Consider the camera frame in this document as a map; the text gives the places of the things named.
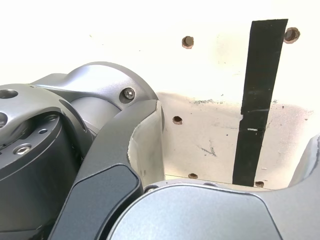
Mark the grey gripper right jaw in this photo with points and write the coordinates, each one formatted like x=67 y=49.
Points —
x=200 y=215

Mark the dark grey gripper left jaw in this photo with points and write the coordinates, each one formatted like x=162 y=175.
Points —
x=105 y=175

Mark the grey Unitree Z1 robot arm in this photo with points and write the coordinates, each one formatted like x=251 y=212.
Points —
x=37 y=150

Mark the black tape strip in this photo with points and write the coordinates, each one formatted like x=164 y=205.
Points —
x=260 y=75

